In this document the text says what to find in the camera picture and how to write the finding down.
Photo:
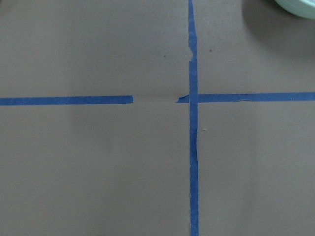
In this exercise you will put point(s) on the green bowl of ice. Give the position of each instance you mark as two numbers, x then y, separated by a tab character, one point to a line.
301	8

